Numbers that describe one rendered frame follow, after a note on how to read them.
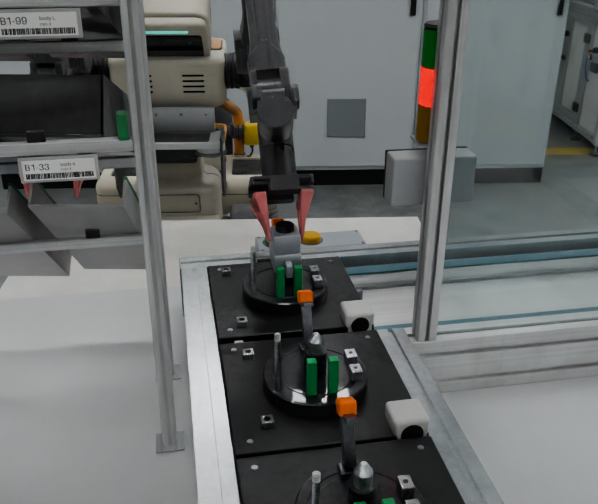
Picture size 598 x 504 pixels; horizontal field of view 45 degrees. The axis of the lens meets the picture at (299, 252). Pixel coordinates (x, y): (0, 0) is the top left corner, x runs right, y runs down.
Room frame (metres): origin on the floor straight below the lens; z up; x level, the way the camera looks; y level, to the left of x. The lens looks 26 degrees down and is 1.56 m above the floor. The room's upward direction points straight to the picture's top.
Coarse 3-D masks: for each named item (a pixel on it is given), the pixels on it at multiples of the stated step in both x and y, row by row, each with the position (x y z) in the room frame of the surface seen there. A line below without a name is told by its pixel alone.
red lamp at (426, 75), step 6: (420, 72) 0.98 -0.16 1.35; (426, 72) 0.96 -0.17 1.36; (432, 72) 0.95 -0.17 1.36; (420, 78) 0.97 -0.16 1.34; (426, 78) 0.96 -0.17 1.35; (432, 78) 0.95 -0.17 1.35; (420, 84) 0.97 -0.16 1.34; (426, 84) 0.96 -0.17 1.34; (432, 84) 0.95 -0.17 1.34; (420, 90) 0.97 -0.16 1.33; (426, 90) 0.96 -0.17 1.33; (432, 90) 0.95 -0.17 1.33; (420, 96) 0.97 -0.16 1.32; (426, 96) 0.96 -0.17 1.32; (420, 102) 0.97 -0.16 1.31; (426, 102) 0.96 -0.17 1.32
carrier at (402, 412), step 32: (224, 352) 0.88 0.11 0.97; (256, 352) 0.88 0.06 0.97; (288, 352) 0.85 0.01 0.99; (320, 352) 0.80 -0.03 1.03; (352, 352) 0.83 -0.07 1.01; (384, 352) 0.88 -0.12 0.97; (224, 384) 0.81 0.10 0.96; (256, 384) 0.81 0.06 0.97; (288, 384) 0.78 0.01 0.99; (320, 384) 0.78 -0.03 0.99; (352, 384) 0.78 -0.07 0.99; (384, 384) 0.81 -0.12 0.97; (256, 416) 0.74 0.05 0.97; (288, 416) 0.74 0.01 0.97; (320, 416) 0.74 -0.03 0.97; (384, 416) 0.74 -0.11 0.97; (416, 416) 0.71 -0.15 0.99; (256, 448) 0.68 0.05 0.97; (288, 448) 0.68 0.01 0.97; (320, 448) 0.69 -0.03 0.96
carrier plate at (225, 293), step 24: (240, 264) 1.16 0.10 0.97; (264, 264) 1.16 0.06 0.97; (312, 264) 1.16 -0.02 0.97; (336, 264) 1.16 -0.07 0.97; (216, 288) 1.07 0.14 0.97; (240, 288) 1.07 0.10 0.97; (336, 288) 1.07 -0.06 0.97; (216, 312) 0.99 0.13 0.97; (240, 312) 0.99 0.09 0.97; (264, 312) 0.99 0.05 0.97; (312, 312) 0.99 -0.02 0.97; (336, 312) 1.00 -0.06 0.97; (240, 336) 0.92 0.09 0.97; (264, 336) 0.93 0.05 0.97; (288, 336) 0.94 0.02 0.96
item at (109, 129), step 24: (0, 96) 0.85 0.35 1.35; (24, 96) 0.85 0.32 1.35; (48, 96) 0.85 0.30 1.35; (72, 96) 0.85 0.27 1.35; (96, 96) 0.85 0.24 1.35; (120, 96) 0.94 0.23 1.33; (0, 120) 0.84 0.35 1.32; (24, 120) 0.84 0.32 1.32; (48, 120) 0.84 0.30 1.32; (72, 120) 0.84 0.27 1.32; (96, 120) 0.84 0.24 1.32
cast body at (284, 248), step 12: (276, 228) 1.05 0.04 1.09; (288, 228) 1.04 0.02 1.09; (276, 240) 1.03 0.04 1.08; (288, 240) 1.03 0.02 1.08; (300, 240) 1.04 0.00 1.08; (276, 252) 1.03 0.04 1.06; (288, 252) 1.03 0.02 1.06; (300, 252) 1.04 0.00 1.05; (276, 264) 1.02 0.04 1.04; (288, 264) 1.01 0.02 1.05; (300, 264) 1.03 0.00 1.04; (288, 276) 1.01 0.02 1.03
